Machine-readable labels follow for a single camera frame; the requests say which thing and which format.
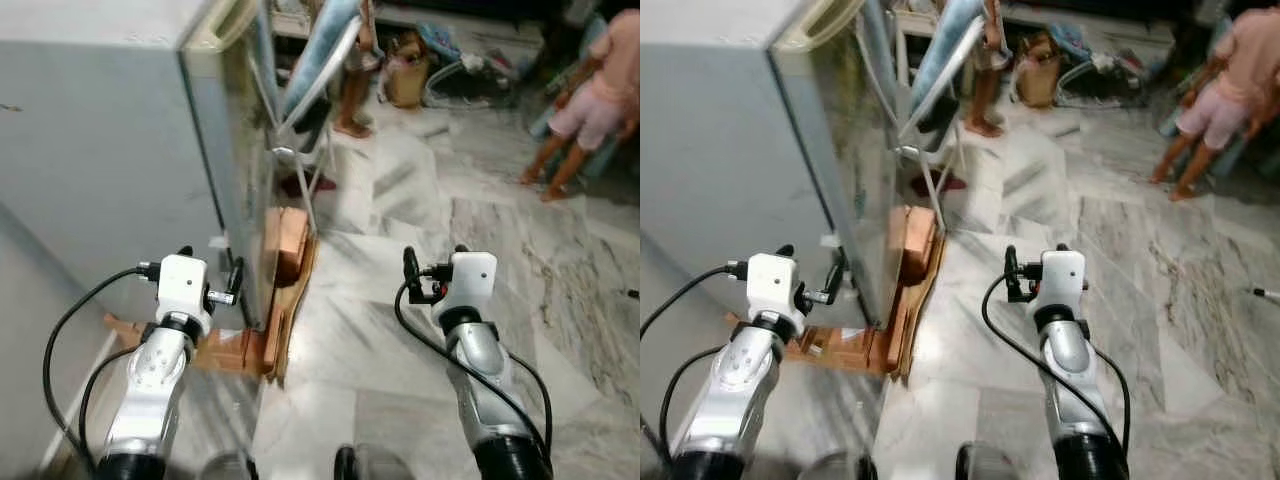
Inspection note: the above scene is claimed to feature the brown wooden fridge stand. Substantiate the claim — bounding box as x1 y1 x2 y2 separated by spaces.
103 205 321 383
725 205 946 379

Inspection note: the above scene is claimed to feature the grey fridge cabinet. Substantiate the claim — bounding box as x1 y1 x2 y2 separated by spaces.
640 0 903 331
0 0 279 333

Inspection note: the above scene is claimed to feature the red slipper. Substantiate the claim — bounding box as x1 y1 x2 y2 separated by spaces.
280 175 338 198
908 172 969 196

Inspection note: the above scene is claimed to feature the barefoot standing person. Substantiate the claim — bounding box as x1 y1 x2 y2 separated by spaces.
965 0 1009 139
335 0 383 139

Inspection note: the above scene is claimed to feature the brown bag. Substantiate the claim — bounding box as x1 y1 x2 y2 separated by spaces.
383 30 433 109
1015 30 1063 109

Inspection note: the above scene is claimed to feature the white metal rack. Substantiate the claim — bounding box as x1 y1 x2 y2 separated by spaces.
426 55 506 107
1058 55 1133 106

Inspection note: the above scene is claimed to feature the silver left robot leg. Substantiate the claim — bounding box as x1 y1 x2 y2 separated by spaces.
200 452 259 480
800 452 879 480

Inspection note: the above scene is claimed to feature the child in pink shorts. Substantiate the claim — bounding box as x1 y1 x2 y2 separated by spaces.
518 8 641 203
1148 8 1280 201

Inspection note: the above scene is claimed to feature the blue cloth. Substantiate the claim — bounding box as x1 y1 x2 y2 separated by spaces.
1048 22 1096 63
416 22 465 63

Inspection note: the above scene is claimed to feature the blue padded metal folding chair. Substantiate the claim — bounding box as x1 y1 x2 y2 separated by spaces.
895 0 991 233
272 0 369 233

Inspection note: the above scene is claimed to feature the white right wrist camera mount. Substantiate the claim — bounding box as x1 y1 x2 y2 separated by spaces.
440 250 498 319
1038 248 1088 316

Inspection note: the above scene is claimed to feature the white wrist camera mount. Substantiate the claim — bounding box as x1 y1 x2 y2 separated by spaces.
155 253 214 323
440 250 498 319
745 253 804 321
1038 248 1088 316

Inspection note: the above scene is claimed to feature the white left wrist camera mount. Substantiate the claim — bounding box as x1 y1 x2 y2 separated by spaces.
745 253 804 321
155 253 214 323

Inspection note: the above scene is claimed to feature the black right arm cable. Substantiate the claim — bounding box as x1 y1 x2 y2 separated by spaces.
508 352 554 451
980 265 1129 461
393 262 551 466
1090 343 1133 451

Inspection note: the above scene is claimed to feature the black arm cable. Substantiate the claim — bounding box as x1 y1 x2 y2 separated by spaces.
508 352 554 451
78 343 151 471
1090 343 1133 451
393 262 551 466
980 265 1129 461
42 262 161 476
660 345 738 471
640 262 751 341

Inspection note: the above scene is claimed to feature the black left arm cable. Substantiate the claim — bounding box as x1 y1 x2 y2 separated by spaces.
42 262 161 476
640 262 751 341
660 345 738 471
78 343 151 471

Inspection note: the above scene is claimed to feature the cream fridge door handle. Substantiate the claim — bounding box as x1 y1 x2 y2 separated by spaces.
770 0 869 53
183 0 263 53

